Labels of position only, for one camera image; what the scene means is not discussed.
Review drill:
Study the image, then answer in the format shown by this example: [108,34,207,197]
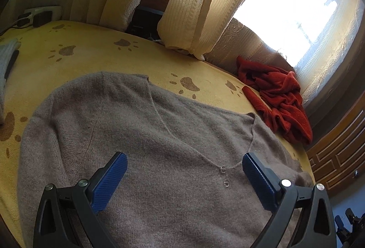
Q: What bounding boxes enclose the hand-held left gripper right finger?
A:
[242,152,338,248]

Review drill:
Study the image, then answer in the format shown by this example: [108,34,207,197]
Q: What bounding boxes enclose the black charger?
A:
[33,13,52,27]

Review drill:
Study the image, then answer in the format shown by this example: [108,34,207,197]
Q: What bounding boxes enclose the cream lace curtain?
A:
[205,0,365,112]

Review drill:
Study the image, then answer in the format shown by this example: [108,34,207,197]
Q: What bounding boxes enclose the black charger cable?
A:
[0,23,22,37]

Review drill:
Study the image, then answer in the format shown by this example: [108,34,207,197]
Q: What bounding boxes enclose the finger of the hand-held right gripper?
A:
[344,207,365,248]
[334,214,346,237]

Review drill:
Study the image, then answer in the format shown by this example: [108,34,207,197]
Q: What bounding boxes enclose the red knit sweater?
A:
[236,55,313,146]

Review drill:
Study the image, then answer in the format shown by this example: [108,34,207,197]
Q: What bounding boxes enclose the taupe knit sweater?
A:
[17,71,315,248]

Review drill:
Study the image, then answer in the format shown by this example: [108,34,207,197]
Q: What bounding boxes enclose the yellow paw print blanket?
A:
[0,20,317,248]

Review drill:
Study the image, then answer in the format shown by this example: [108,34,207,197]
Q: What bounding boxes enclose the grey knit sweater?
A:
[0,39,22,126]

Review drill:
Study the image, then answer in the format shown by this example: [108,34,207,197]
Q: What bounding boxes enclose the white power strip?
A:
[24,7,62,21]

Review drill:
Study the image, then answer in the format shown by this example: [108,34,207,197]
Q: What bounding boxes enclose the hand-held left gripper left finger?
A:
[33,151,128,248]

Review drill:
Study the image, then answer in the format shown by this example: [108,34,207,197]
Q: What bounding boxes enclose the cream ribbed curtain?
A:
[157,0,237,62]

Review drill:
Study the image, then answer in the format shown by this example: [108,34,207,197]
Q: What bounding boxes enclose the carved wooden door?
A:
[306,111,365,200]

